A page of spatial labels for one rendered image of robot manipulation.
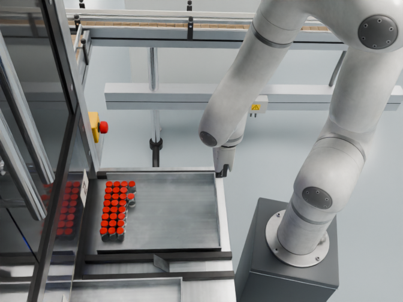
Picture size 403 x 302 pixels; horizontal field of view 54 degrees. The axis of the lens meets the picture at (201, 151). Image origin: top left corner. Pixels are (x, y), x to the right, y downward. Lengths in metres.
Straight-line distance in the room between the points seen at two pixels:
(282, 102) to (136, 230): 1.26
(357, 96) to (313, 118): 2.12
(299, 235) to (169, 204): 0.40
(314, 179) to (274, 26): 0.32
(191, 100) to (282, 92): 0.48
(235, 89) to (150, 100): 1.28
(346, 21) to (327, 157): 0.34
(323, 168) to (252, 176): 1.59
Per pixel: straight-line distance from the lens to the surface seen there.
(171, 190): 1.25
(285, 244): 1.19
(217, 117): 0.86
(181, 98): 2.08
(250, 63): 0.82
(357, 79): 0.76
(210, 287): 1.11
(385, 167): 2.78
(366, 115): 0.80
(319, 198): 0.87
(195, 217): 1.20
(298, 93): 2.17
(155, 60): 1.95
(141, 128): 2.64
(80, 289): 1.13
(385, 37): 0.62
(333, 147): 0.91
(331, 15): 0.68
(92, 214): 1.23
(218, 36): 1.84
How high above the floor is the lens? 1.91
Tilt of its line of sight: 50 degrees down
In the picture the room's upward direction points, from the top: 5 degrees clockwise
